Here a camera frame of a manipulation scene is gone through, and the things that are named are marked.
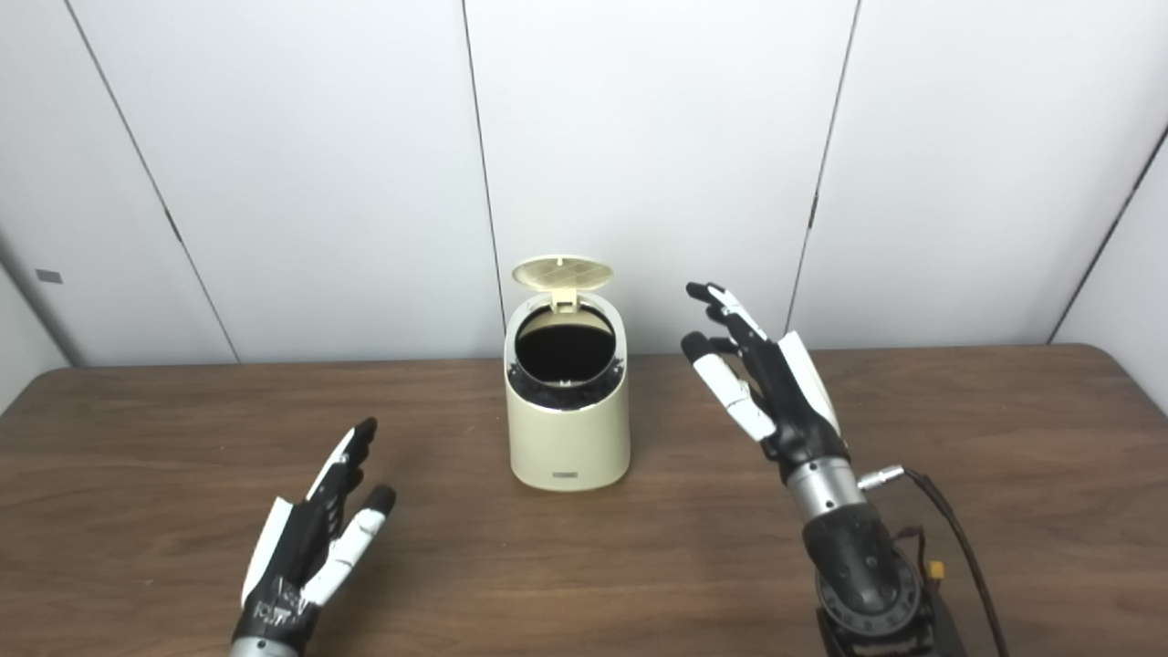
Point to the black and white right hand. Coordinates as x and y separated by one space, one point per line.
785 401

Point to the black and white left hand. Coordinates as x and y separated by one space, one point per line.
297 547

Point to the round cream bin lid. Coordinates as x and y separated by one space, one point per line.
561 272

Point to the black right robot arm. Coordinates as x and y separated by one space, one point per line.
858 566

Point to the cream-colored bin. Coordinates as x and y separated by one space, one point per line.
568 447

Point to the black bin liner bag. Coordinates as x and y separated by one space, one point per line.
564 351

